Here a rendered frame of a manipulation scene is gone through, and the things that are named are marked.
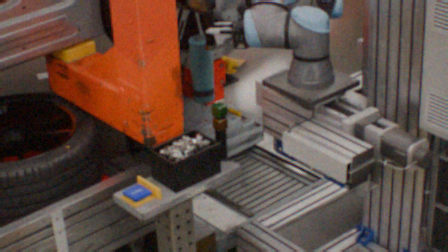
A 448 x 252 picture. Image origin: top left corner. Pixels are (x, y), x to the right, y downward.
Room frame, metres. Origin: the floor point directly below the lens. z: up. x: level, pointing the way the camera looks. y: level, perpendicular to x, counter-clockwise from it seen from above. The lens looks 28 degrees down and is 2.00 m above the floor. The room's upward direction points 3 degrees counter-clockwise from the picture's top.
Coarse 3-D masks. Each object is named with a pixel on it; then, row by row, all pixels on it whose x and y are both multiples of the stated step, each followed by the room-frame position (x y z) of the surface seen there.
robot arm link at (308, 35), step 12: (288, 12) 2.52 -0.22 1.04; (300, 12) 2.48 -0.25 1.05; (312, 12) 2.49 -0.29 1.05; (324, 12) 2.50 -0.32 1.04; (288, 24) 2.46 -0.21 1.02; (300, 24) 2.44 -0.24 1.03; (312, 24) 2.43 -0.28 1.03; (324, 24) 2.44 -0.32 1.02; (288, 36) 2.44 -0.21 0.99; (300, 36) 2.44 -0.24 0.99; (312, 36) 2.43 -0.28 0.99; (324, 36) 2.44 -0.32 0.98; (288, 48) 2.46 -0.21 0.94; (300, 48) 2.44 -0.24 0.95; (312, 48) 2.43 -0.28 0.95; (324, 48) 2.44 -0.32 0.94
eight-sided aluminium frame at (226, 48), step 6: (246, 0) 3.38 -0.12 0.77; (252, 0) 3.36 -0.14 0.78; (240, 18) 3.37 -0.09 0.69; (228, 42) 3.28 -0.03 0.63; (222, 48) 3.25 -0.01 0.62; (228, 48) 3.26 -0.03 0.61; (180, 54) 3.11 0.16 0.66; (186, 54) 3.13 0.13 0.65; (216, 54) 3.23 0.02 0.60; (222, 54) 3.24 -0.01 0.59; (228, 54) 3.26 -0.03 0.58; (180, 60) 3.11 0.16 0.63; (186, 60) 3.13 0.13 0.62; (186, 66) 3.12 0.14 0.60
